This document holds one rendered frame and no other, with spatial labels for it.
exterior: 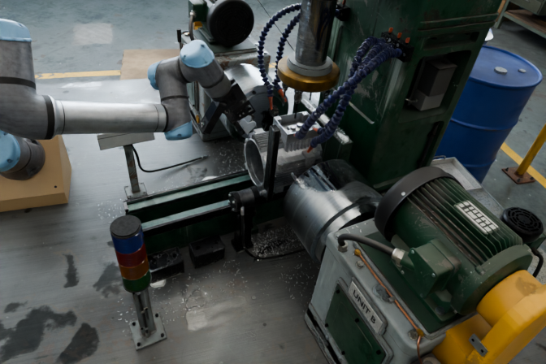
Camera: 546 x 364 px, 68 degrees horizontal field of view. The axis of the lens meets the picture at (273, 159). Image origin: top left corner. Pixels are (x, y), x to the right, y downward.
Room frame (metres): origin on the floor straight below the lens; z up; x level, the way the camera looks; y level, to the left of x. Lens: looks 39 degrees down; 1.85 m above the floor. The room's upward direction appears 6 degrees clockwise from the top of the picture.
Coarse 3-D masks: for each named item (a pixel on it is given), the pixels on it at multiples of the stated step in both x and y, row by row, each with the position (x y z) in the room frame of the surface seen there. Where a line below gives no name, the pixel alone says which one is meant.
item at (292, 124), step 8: (304, 112) 1.12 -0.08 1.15; (280, 120) 1.07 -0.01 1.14; (288, 120) 1.10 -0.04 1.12; (296, 120) 1.11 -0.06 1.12; (304, 120) 1.11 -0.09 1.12; (280, 128) 1.03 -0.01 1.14; (288, 128) 1.05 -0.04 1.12; (296, 128) 1.05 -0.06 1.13; (288, 136) 0.99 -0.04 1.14; (312, 136) 1.03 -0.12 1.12; (288, 144) 0.99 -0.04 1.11; (296, 144) 1.00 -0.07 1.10; (304, 144) 1.02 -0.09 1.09; (288, 152) 0.99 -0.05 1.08
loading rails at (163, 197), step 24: (168, 192) 0.91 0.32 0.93; (192, 192) 0.93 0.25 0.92; (216, 192) 0.96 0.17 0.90; (144, 216) 0.84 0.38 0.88; (168, 216) 0.81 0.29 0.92; (192, 216) 0.82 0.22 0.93; (216, 216) 0.85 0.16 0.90; (264, 216) 0.94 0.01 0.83; (168, 240) 0.77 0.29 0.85; (192, 240) 0.81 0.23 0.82
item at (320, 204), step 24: (312, 168) 0.83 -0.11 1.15; (336, 168) 0.83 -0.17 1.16; (288, 192) 0.80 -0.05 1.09; (312, 192) 0.76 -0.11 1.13; (336, 192) 0.75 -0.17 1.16; (360, 192) 0.75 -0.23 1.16; (288, 216) 0.76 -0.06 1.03; (312, 216) 0.70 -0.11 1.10; (336, 216) 0.68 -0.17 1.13; (360, 216) 0.69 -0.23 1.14; (312, 240) 0.66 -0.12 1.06
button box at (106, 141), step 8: (104, 136) 0.97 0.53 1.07; (112, 136) 0.98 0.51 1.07; (120, 136) 0.99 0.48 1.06; (128, 136) 1.00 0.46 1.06; (136, 136) 1.01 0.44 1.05; (144, 136) 1.02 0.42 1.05; (152, 136) 1.04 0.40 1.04; (104, 144) 0.96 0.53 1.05; (112, 144) 0.97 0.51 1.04; (120, 144) 0.98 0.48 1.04; (128, 144) 0.99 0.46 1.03
